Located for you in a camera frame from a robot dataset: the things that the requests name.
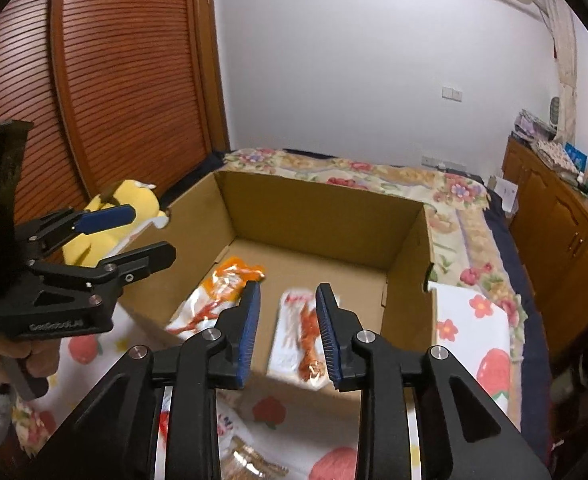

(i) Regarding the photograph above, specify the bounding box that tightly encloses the cardboard box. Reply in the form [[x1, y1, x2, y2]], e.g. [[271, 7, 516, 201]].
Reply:
[[116, 170, 441, 428]]

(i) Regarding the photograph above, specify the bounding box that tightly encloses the wooden desk with clutter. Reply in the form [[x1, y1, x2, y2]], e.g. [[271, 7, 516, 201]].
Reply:
[[501, 135, 588, 356]]

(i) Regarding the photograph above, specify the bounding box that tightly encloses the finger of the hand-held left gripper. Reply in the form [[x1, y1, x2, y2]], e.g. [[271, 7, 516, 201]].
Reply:
[[28, 241, 177, 307], [16, 203, 137, 257]]

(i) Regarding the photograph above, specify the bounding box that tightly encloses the white paper box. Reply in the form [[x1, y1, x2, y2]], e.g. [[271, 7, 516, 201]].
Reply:
[[489, 175, 520, 217]]

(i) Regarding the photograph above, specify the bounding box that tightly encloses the clear biscuit packet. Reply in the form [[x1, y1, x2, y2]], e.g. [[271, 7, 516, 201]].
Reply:
[[219, 435, 291, 480]]

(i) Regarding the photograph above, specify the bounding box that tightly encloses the blue card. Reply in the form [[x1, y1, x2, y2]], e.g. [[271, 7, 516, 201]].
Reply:
[[564, 142, 588, 172]]

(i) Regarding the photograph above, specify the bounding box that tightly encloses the stack of patterned cloth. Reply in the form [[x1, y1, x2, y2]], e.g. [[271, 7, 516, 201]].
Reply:
[[514, 109, 558, 142]]

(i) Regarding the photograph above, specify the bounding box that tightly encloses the white red snack packet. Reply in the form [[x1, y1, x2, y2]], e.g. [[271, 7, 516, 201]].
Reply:
[[266, 287, 335, 392]]

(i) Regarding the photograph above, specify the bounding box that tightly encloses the beige curtain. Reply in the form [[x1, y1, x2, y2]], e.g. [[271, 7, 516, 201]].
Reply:
[[541, 0, 581, 147]]

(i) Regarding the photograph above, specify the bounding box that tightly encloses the person's left hand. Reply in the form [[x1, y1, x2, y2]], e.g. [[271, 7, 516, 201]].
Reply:
[[0, 334, 62, 392]]

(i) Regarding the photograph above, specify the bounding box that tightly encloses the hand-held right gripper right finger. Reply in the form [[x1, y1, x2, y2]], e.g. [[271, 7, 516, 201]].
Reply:
[[315, 282, 550, 480]]

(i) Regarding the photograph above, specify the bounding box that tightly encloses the orange snack packet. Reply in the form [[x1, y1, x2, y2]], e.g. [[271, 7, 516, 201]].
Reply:
[[165, 257, 267, 346]]

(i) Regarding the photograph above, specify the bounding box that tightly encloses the dark blue bed sheet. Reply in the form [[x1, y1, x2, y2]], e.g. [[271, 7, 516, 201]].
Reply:
[[481, 175, 557, 461]]

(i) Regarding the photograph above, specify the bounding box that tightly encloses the white flower print sheet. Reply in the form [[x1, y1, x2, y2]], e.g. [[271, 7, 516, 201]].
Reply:
[[11, 282, 515, 480]]

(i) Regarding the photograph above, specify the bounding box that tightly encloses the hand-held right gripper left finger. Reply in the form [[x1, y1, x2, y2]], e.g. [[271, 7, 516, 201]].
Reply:
[[28, 280, 263, 480]]

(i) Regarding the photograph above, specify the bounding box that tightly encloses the yellow plush toy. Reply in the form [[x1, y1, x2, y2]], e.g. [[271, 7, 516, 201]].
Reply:
[[62, 179, 171, 268]]

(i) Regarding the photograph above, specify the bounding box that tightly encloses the wooden louvered wardrobe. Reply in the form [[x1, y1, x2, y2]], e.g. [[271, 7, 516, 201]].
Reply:
[[0, 0, 233, 231]]

